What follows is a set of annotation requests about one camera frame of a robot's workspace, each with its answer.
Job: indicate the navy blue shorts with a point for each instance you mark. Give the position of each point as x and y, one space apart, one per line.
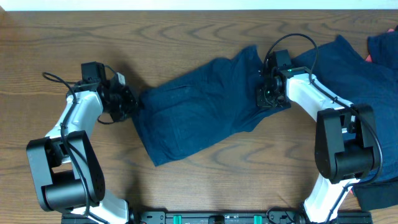
201 108

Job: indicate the pink red cloth piece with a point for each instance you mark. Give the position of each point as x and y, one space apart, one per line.
368 58

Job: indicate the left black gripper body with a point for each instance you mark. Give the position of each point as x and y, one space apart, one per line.
122 105

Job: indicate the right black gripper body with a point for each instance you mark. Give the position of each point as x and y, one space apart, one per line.
266 98

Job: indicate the navy blue garment pile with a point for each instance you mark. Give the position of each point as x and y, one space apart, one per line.
341 69

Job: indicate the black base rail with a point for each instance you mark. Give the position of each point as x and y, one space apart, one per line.
272 217

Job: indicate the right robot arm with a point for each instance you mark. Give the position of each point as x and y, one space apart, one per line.
346 145

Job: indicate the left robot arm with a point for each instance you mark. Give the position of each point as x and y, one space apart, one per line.
66 172

